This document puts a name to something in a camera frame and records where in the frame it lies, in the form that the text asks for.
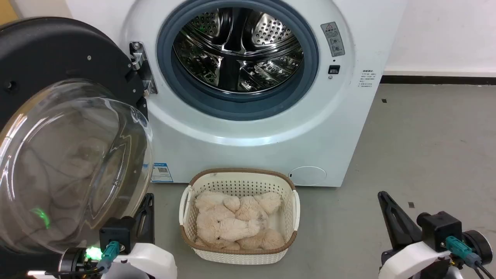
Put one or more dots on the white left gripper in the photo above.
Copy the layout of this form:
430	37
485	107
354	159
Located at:
151	261

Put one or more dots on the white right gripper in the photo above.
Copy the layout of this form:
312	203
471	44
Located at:
414	259

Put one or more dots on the black washer door glass bowl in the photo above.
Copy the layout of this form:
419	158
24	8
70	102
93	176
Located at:
46	58

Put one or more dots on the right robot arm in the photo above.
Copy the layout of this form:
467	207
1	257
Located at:
478	246

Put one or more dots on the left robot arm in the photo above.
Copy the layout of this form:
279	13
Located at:
71	263

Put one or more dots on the white front-load washing machine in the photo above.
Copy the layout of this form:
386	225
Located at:
271	143

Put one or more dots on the metal door hinge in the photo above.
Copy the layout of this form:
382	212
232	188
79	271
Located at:
144	66

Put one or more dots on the black door latch socket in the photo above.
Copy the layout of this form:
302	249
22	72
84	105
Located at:
334	69

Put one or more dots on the blue white QR label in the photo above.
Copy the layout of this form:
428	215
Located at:
161	172

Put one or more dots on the beige plush toy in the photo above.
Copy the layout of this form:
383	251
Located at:
228	224

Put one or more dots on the round white filter cover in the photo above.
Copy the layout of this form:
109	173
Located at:
307	175

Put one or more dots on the white plastic laundry basket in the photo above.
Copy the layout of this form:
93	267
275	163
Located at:
288	228

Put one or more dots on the small printed text sticker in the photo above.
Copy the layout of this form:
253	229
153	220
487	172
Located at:
366	78

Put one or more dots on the stainless steel washer drum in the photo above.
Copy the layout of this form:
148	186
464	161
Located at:
236	50

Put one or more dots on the grey warning sticker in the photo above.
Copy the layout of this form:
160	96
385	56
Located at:
333	38

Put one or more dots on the yellow wooden panel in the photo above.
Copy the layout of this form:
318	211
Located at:
7	11

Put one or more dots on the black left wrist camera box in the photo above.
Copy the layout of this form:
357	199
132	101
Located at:
118	232

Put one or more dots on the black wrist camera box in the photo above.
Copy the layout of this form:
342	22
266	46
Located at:
118	232
440	228

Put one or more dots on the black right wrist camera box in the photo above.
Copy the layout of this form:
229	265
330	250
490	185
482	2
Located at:
440	228

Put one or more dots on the black wall baseboard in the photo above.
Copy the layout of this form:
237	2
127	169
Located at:
438	80

